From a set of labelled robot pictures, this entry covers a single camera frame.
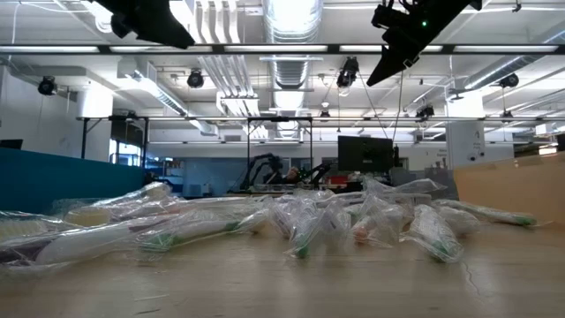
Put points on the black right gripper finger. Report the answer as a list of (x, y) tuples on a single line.
[(393, 62)]

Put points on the blue plastic bin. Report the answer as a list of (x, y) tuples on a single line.
[(66, 176)]

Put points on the red box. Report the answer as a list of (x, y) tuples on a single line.
[(339, 179)]

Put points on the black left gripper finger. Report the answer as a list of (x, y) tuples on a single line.
[(167, 26)]

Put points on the purple white toothbrush in wrapper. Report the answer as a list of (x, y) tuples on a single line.
[(88, 243)]

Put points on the green white toothbrush in wrapper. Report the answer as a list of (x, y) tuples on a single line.
[(302, 251), (441, 251), (198, 229), (525, 219)]

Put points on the black metal rig frame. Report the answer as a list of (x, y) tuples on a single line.
[(280, 119), (84, 141)]

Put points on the small dark monitor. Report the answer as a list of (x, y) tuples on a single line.
[(11, 144)]

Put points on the cardboard box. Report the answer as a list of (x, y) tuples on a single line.
[(521, 190)]

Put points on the black computer monitor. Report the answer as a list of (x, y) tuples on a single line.
[(364, 154)]

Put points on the black background robot arm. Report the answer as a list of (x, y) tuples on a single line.
[(269, 158), (320, 170)]

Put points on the white pillar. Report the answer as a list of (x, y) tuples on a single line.
[(465, 137)]

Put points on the person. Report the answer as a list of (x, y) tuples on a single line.
[(292, 173)]

